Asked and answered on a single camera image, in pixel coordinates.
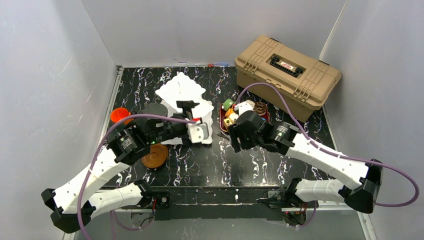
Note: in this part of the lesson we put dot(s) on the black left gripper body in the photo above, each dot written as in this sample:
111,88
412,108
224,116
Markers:
185,126

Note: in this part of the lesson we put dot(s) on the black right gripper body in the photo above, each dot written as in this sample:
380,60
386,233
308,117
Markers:
241,134

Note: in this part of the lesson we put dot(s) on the white three-tier cake stand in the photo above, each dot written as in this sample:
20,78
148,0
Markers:
182,95

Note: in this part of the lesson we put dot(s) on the yellow layered cake piece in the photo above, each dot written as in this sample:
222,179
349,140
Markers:
227,123

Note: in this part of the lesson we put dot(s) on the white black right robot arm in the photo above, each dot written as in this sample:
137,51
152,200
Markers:
354,183

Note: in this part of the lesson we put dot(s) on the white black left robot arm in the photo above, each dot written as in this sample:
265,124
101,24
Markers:
81,199

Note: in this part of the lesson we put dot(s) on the white coconut ball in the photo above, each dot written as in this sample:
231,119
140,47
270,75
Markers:
233,117

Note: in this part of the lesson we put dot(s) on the chocolate sprinkled donut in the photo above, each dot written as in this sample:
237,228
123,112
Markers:
260,108

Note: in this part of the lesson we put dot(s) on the brown round wooden lid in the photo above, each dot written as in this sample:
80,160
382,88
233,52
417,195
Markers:
158,155

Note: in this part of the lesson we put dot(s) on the red dessert tray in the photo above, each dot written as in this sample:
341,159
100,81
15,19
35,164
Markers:
228,114

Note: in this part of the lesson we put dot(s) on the green swirl roll cake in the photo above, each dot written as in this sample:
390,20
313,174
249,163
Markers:
228,103

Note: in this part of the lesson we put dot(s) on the red blue screwdriver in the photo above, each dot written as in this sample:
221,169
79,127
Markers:
218,64

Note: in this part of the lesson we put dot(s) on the orange plastic cup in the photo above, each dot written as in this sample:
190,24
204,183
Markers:
118,114

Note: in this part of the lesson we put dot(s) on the tan plastic toolbox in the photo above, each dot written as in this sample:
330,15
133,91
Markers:
288,79

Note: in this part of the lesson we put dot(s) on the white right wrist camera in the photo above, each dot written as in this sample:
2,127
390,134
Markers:
243,107

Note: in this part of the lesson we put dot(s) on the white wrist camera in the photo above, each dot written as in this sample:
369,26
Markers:
197,131
243,107

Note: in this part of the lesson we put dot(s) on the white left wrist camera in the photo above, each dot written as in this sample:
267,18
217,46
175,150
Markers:
197,131

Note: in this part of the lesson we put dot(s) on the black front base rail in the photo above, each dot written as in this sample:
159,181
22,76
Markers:
193,202

